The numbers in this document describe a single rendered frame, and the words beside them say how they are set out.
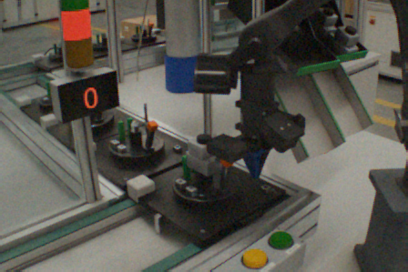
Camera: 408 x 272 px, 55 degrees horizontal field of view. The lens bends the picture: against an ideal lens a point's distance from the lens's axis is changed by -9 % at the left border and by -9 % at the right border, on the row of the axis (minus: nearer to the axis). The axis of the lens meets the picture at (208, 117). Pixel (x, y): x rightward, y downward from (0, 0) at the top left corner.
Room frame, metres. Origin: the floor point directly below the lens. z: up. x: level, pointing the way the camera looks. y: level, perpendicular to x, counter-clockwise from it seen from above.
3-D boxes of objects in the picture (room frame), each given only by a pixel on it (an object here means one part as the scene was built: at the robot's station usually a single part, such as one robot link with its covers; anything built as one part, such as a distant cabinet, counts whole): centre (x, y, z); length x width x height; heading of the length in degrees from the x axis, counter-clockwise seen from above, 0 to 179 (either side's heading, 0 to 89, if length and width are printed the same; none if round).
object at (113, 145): (0.95, 0.18, 1.01); 0.24 x 0.24 x 0.13; 42
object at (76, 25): (0.73, 0.23, 1.33); 0.05 x 0.05 x 0.05
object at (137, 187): (0.77, 0.15, 0.97); 0.05 x 0.05 x 0.04; 42
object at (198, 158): (0.77, 0.02, 1.06); 0.08 x 0.04 x 0.07; 43
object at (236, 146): (0.67, -0.08, 1.17); 0.19 x 0.06 x 0.08; 132
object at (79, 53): (0.73, 0.23, 1.28); 0.05 x 0.05 x 0.05
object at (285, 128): (0.63, -0.12, 1.17); 0.07 x 0.07 x 0.06; 44
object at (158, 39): (2.27, 0.34, 1.01); 0.24 x 0.24 x 0.13; 42
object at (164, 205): (0.77, 0.01, 0.96); 0.24 x 0.24 x 0.02; 42
